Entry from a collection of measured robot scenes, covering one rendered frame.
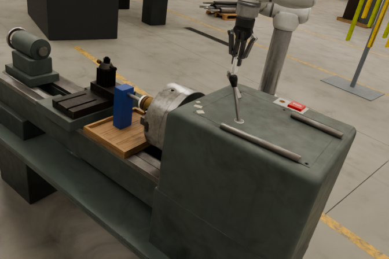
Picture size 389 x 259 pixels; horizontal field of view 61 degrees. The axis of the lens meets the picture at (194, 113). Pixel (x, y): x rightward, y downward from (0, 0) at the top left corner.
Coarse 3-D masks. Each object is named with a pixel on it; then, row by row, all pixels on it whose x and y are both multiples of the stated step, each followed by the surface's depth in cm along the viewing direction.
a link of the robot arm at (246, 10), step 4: (240, 4) 125; (244, 4) 124; (248, 4) 123; (252, 4) 123; (256, 4) 124; (260, 4) 126; (236, 8) 128; (240, 8) 126; (244, 8) 125; (248, 8) 124; (252, 8) 124; (256, 8) 125; (236, 12) 128; (240, 12) 126; (244, 12) 125; (248, 12) 125; (252, 12) 125; (256, 12) 126; (240, 16) 128; (244, 16) 126; (248, 16) 125; (252, 16) 126; (256, 16) 127
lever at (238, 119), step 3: (234, 87) 120; (234, 90) 120; (234, 93) 120; (234, 96) 121; (234, 99) 121; (237, 99) 121; (237, 102) 120; (237, 105) 120; (237, 108) 120; (237, 111) 120; (237, 114) 120; (237, 117) 121; (234, 120) 120; (237, 120) 121; (240, 120) 121; (243, 120) 121; (240, 123) 119
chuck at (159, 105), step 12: (168, 84) 146; (180, 84) 148; (156, 96) 141; (168, 96) 140; (156, 108) 139; (144, 120) 142; (156, 120) 138; (144, 132) 145; (156, 132) 139; (156, 144) 144
